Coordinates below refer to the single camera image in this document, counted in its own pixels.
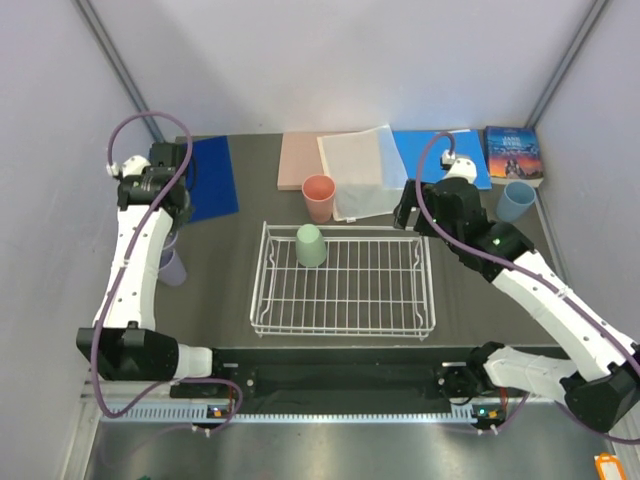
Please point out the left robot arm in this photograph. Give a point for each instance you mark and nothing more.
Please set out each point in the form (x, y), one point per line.
(122, 344)

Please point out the dark blue folder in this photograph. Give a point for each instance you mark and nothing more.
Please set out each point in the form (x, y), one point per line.
(210, 180)

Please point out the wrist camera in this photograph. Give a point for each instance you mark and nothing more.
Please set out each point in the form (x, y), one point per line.
(134, 165)
(458, 166)

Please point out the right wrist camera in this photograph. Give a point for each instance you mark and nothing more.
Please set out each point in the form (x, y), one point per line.
(458, 166)

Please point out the blue cup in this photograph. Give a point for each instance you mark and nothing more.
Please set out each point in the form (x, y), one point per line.
(515, 201)

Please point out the small purple cup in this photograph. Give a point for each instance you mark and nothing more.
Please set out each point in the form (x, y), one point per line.
(170, 241)

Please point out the white wire dish rack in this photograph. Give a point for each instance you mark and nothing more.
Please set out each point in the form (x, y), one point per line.
(374, 282)

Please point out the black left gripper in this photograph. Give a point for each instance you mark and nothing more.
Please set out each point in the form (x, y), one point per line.
(181, 219)

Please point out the large purple cup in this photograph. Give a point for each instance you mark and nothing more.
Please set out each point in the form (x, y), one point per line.
(171, 270)

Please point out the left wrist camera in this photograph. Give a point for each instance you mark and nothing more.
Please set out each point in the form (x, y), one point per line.
(134, 165)

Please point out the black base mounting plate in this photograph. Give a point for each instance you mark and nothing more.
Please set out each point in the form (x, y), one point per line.
(348, 380)

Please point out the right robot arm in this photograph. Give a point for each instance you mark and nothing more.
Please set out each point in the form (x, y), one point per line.
(598, 381)

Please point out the Jane Eyre paperback book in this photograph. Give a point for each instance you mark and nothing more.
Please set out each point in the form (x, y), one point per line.
(513, 154)

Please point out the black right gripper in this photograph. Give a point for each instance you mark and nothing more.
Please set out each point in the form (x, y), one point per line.
(403, 210)

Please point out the pink board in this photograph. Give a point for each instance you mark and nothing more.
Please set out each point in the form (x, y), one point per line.
(299, 159)

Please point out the white mesh bag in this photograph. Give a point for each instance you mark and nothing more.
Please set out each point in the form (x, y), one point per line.
(367, 170)

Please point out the green cup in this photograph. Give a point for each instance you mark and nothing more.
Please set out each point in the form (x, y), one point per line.
(310, 246)

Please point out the orange key tag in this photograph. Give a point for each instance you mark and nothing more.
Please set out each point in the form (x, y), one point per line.
(608, 467)

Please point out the white slotted cable duct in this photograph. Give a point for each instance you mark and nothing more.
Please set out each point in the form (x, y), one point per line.
(210, 413)

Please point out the pink cup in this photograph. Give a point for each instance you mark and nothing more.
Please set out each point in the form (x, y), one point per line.
(318, 192)

